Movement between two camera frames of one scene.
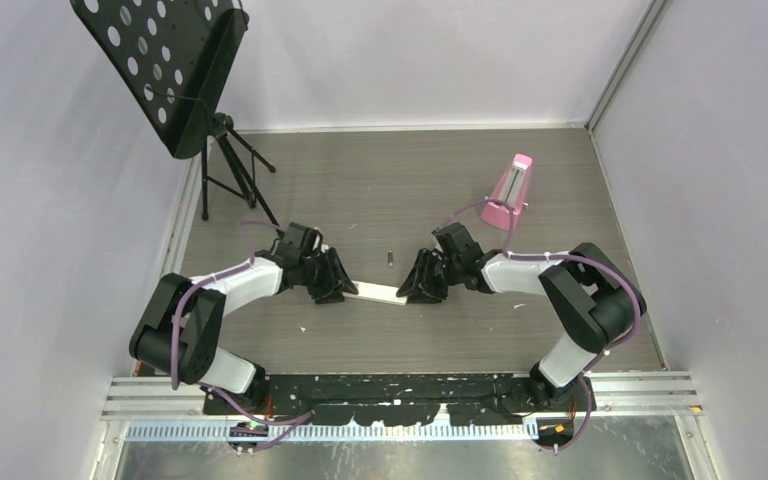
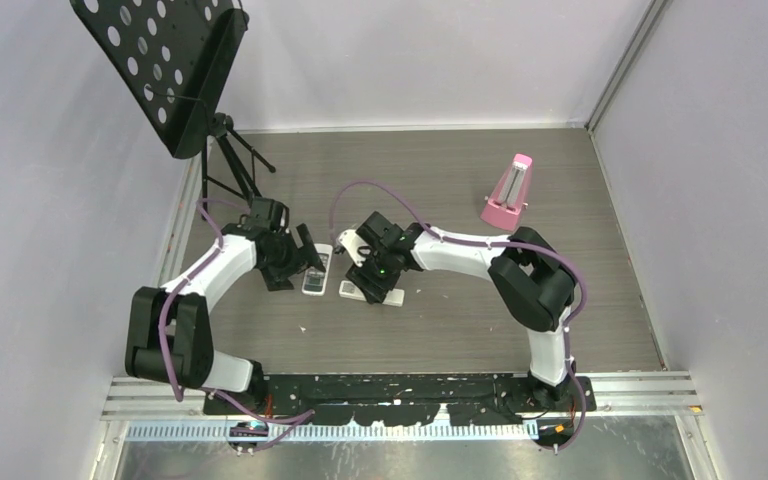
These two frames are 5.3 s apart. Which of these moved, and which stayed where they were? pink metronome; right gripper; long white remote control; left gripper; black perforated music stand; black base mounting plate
Moved: right gripper; left gripper
Stayed: black perforated music stand; long white remote control; pink metronome; black base mounting plate
